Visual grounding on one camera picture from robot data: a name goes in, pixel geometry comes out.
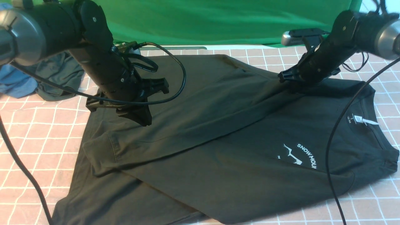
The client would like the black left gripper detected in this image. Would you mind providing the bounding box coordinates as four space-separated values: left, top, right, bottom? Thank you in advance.
86 78 169 127

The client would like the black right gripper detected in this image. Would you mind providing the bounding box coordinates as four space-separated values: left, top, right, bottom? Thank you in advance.
278 53 341 85

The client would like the dark gray long-sleeved shirt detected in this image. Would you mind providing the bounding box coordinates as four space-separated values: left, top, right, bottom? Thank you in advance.
52 54 400 225

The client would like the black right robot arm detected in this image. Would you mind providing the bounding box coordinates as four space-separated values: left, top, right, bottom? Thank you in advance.
278 10 400 85

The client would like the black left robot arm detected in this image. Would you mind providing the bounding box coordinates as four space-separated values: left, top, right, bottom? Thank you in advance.
1 0 169 126

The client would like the dark green crumpled garment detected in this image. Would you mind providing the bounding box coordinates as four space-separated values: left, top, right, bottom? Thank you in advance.
29 51 84 101

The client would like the green backdrop cloth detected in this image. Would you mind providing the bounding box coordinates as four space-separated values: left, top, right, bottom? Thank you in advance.
96 0 362 45

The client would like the pink checkered tablecloth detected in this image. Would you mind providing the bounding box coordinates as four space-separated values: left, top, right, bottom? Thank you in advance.
0 46 400 225

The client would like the blue crumpled garment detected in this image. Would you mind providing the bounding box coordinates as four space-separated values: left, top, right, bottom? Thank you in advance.
0 64 38 98

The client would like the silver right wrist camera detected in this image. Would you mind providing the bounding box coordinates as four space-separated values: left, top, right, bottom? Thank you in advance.
281 27 330 47

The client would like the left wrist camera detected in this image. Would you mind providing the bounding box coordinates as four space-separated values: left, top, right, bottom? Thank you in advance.
115 41 145 55

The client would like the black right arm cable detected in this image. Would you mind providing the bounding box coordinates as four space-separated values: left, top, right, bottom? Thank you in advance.
325 56 400 225

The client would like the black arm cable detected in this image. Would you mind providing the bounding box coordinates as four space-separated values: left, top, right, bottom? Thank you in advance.
0 42 187 225
325 56 400 225

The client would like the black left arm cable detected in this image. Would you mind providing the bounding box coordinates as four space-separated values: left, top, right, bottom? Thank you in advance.
0 42 187 225

